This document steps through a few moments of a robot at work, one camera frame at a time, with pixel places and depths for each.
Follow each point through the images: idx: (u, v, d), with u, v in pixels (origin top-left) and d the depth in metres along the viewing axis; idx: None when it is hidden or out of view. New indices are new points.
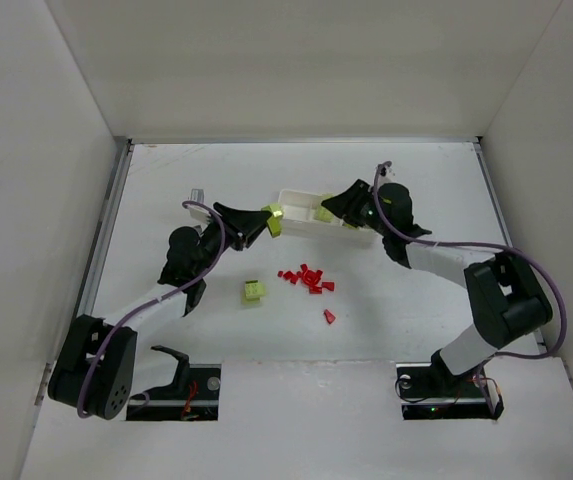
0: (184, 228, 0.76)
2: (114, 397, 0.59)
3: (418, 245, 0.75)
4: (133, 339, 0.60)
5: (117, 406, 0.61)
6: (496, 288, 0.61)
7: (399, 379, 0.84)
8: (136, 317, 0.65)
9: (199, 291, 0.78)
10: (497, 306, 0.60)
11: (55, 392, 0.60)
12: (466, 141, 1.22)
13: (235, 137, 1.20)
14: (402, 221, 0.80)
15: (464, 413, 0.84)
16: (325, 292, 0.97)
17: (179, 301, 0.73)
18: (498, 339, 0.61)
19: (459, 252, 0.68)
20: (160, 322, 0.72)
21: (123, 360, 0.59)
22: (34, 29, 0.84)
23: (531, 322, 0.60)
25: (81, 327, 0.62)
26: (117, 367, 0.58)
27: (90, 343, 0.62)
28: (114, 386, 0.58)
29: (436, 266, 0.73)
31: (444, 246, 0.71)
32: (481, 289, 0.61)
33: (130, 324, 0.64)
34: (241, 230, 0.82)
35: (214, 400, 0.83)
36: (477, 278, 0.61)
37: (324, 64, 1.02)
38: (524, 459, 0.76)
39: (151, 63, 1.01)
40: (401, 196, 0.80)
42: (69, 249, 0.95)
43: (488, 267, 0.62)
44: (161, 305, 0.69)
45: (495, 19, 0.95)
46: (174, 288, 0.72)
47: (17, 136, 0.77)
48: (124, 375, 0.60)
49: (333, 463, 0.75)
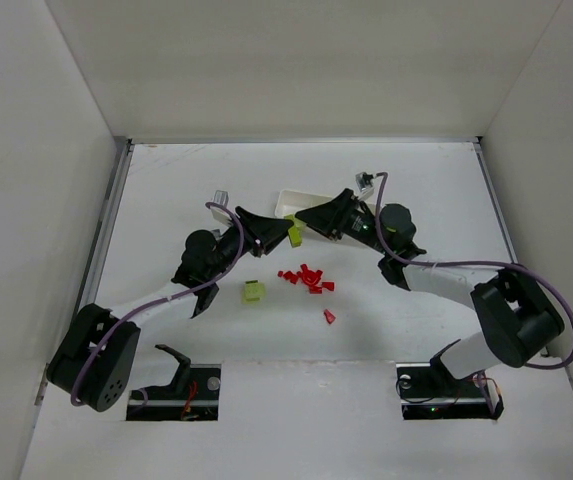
0: (205, 231, 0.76)
2: (109, 391, 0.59)
3: (417, 266, 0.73)
4: (136, 335, 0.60)
5: (110, 399, 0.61)
6: (505, 308, 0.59)
7: (400, 379, 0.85)
8: (142, 313, 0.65)
9: (210, 295, 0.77)
10: (509, 328, 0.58)
11: (53, 375, 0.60)
12: (466, 140, 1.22)
13: (235, 137, 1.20)
14: (401, 246, 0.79)
15: (465, 413, 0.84)
16: (324, 292, 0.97)
17: (188, 303, 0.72)
18: (516, 360, 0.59)
19: (461, 272, 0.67)
20: (166, 321, 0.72)
21: (123, 354, 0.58)
22: (33, 29, 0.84)
23: (544, 335, 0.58)
25: (88, 315, 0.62)
26: (115, 361, 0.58)
27: (94, 332, 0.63)
28: (110, 380, 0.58)
29: (437, 286, 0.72)
31: (443, 267, 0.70)
32: (490, 312, 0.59)
33: (135, 319, 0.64)
34: (259, 237, 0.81)
35: (214, 400, 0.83)
36: (485, 301, 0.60)
37: (323, 65, 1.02)
38: (524, 459, 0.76)
39: (151, 63, 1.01)
40: (405, 224, 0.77)
42: (68, 250, 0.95)
43: (493, 288, 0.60)
44: (170, 304, 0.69)
45: (495, 19, 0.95)
46: (185, 289, 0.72)
47: (19, 137, 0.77)
48: (122, 369, 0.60)
49: (333, 462, 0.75)
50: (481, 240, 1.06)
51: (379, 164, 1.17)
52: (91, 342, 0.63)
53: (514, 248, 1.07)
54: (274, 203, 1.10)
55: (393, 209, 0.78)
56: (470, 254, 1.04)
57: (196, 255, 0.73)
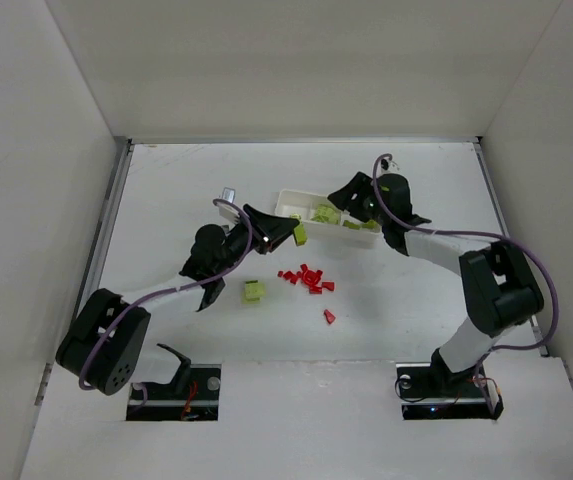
0: (214, 225, 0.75)
2: (117, 375, 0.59)
3: (417, 232, 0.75)
4: (146, 320, 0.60)
5: (118, 383, 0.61)
6: (490, 275, 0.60)
7: (400, 379, 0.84)
8: (151, 300, 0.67)
9: (216, 289, 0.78)
10: (488, 294, 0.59)
11: (62, 358, 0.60)
12: (466, 140, 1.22)
13: (235, 137, 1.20)
14: (398, 208, 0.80)
15: (464, 413, 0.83)
16: (324, 292, 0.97)
17: (196, 295, 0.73)
18: (491, 327, 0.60)
19: (457, 241, 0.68)
20: (175, 310, 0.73)
21: (131, 339, 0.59)
22: (34, 30, 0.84)
23: (522, 309, 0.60)
25: (99, 300, 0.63)
26: (124, 345, 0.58)
27: (104, 317, 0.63)
28: (118, 364, 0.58)
29: (433, 253, 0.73)
31: (442, 235, 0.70)
32: (474, 276, 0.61)
33: (145, 305, 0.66)
34: (267, 235, 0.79)
35: (214, 400, 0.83)
36: (471, 265, 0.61)
37: (323, 65, 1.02)
38: (524, 459, 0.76)
39: (151, 63, 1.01)
40: (397, 184, 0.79)
42: (68, 249, 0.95)
43: (482, 255, 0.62)
44: (178, 295, 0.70)
45: (495, 19, 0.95)
46: (193, 281, 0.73)
47: (18, 137, 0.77)
48: (130, 354, 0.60)
49: (333, 462, 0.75)
50: None
51: None
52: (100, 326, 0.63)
53: None
54: (273, 203, 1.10)
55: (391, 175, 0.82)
56: None
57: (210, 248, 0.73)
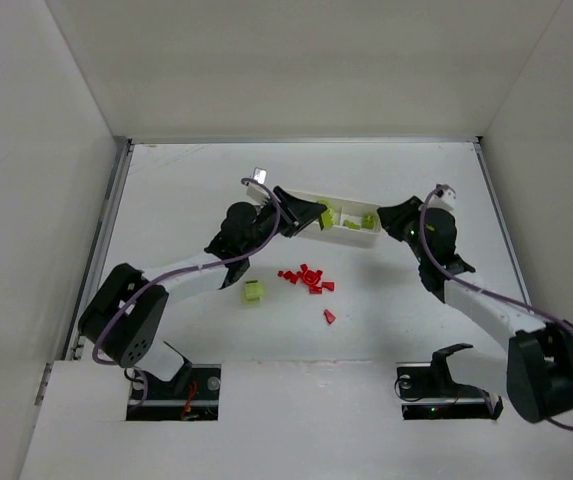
0: (248, 204, 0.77)
2: (132, 350, 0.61)
3: (460, 284, 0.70)
4: (164, 299, 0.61)
5: (133, 357, 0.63)
6: (542, 365, 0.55)
7: (400, 379, 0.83)
8: (171, 279, 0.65)
9: (240, 269, 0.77)
10: (537, 387, 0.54)
11: (82, 327, 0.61)
12: (466, 140, 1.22)
13: (236, 137, 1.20)
14: (442, 251, 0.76)
15: (464, 413, 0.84)
16: (324, 292, 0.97)
17: (218, 274, 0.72)
18: (534, 416, 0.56)
19: (506, 310, 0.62)
20: (195, 290, 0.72)
21: (149, 316, 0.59)
22: (34, 29, 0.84)
23: (571, 403, 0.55)
25: (121, 275, 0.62)
26: (141, 323, 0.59)
27: (125, 291, 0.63)
28: (133, 341, 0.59)
29: (475, 312, 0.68)
31: (490, 296, 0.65)
32: (525, 363, 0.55)
33: (165, 283, 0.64)
34: (297, 220, 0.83)
35: (214, 400, 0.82)
36: (522, 351, 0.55)
37: (323, 65, 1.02)
38: (524, 459, 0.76)
39: (151, 62, 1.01)
40: (446, 225, 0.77)
42: (68, 249, 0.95)
43: (535, 340, 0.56)
44: (199, 273, 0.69)
45: (495, 19, 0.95)
46: (216, 261, 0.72)
47: (19, 137, 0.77)
48: (146, 331, 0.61)
49: (333, 462, 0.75)
50: (482, 240, 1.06)
51: (380, 164, 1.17)
52: (121, 299, 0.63)
53: (514, 248, 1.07)
54: None
55: (440, 214, 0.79)
56: (470, 254, 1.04)
57: (238, 227, 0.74)
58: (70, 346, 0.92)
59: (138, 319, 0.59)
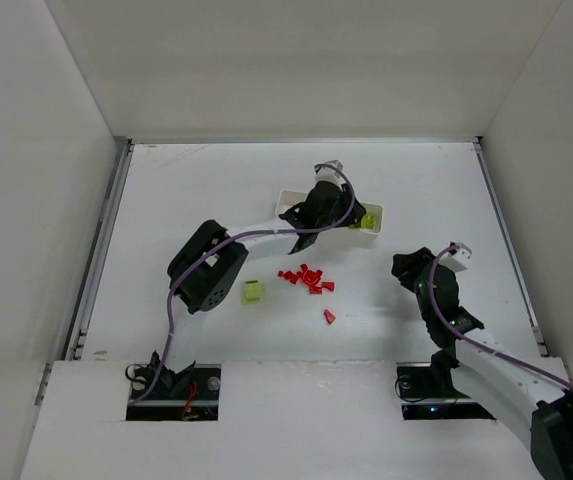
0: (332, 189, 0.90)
2: (211, 298, 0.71)
3: (471, 347, 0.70)
4: (242, 257, 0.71)
5: (210, 303, 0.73)
6: (566, 438, 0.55)
7: (399, 379, 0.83)
8: (252, 239, 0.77)
9: (309, 239, 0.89)
10: (564, 461, 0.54)
11: (173, 270, 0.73)
12: (466, 140, 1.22)
13: (235, 137, 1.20)
14: (447, 306, 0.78)
15: (464, 413, 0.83)
16: (324, 292, 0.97)
17: (289, 239, 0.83)
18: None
19: (522, 377, 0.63)
20: (269, 250, 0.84)
21: (226, 270, 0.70)
22: (34, 29, 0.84)
23: None
25: (208, 230, 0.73)
26: (218, 275, 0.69)
27: (209, 246, 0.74)
28: (211, 290, 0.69)
29: (490, 376, 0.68)
31: (504, 359, 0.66)
32: (550, 438, 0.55)
33: (246, 242, 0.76)
34: (358, 218, 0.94)
35: (214, 400, 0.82)
36: (545, 425, 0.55)
37: (324, 65, 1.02)
38: (524, 460, 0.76)
39: (151, 62, 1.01)
40: (447, 281, 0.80)
42: (69, 250, 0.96)
43: (558, 413, 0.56)
44: (274, 237, 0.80)
45: (495, 19, 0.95)
46: (290, 228, 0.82)
47: (18, 136, 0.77)
48: (223, 283, 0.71)
49: (333, 462, 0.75)
50: (482, 241, 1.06)
51: (379, 164, 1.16)
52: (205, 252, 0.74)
53: (514, 248, 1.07)
54: (273, 203, 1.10)
55: (441, 270, 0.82)
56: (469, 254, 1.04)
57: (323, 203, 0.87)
58: (70, 346, 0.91)
59: (216, 271, 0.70)
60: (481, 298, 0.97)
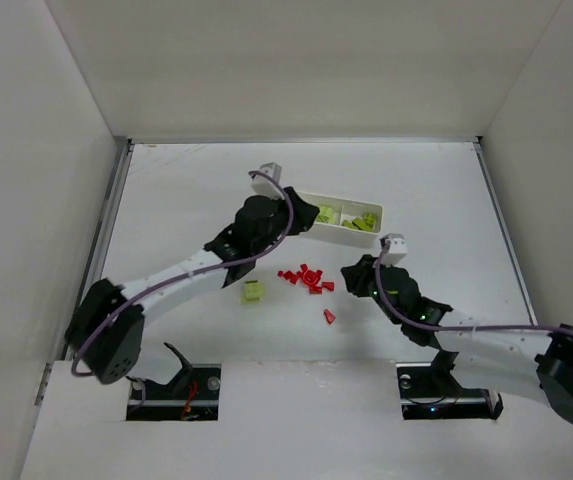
0: (265, 201, 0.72)
2: (115, 368, 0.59)
3: (450, 332, 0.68)
4: (141, 320, 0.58)
5: (118, 372, 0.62)
6: None
7: (400, 379, 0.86)
8: (157, 292, 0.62)
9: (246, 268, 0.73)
10: None
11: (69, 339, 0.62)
12: (466, 140, 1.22)
13: (236, 137, 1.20)
14: (412, 306, 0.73)
15: (465, 413, 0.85)
16: (324, 292, 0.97)
17: (215, 276, 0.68)
18: None
19: (509, 339, 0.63)
20: (193, 293, 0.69)
21: (125, 338, 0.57)
22: (34, 28, 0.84)
23: None
25: (97, 293, 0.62)
26: (113, 349, 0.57)
27: (108, 305, 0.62)
28: (110, 365, 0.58)
29: (479, 351, 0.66)
31: (485, 332, 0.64)
32: (565, 388, 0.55)
33: (145, 299, 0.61)
34: (307, 225, 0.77)
35: (214, 400, 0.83)
36: (556, 378, 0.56)
37: (323, 65, 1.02)
38: (525, 460, 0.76)
39: (151, 62, 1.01)
40: (405, 282, 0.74)
42: (68, 250, 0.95)
43: (558, 361, 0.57)
44: (190, 281, 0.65)
45: (495, 19, 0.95)
46: (214, 263, 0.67)
47: (19, 137, 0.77)
48: (126, 351, 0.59)
49: (333, 462, 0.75)
50: (482, 241, 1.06)
51: (380, 164, 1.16)
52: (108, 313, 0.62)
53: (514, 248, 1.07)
54: None
55: (395, 272, 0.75)
56: (469, 254, 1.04)
57: (254, 223, 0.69)
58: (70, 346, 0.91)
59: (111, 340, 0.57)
60: (480, 298, 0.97)
